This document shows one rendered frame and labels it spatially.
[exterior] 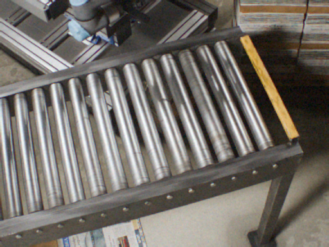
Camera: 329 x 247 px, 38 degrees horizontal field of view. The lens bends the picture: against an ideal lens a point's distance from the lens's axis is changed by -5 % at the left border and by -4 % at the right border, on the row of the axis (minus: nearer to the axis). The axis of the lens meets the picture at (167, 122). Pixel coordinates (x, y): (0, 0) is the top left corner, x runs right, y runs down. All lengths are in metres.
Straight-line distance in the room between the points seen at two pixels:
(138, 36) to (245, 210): 1.04
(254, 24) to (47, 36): 1.12
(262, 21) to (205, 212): 0.88
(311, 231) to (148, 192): 1.05
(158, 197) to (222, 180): 0.19
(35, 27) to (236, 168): 1.65
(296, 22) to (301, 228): 0.91
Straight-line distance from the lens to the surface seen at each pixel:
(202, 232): 2.20
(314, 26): 2.20
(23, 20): 2.84
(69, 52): 2.57
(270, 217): 1.87
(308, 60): 2.38
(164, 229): 2.21
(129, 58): 1.68
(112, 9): 1.52
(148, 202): 1.40
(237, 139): 1.48
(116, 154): 1.47
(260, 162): 1.44
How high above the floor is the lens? 2.06
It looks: 56 degrees down
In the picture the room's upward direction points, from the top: 6 degrees counter-clockwise
